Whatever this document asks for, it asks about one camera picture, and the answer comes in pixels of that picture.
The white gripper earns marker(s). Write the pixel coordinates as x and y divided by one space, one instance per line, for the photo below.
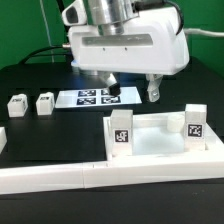
127 37

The white L-shaped obstacle fence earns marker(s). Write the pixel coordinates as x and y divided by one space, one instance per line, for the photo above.
141 169

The white square table top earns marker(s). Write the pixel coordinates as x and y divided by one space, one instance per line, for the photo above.
160 137

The white plate with fiducial tags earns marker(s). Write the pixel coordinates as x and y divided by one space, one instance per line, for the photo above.
96 97

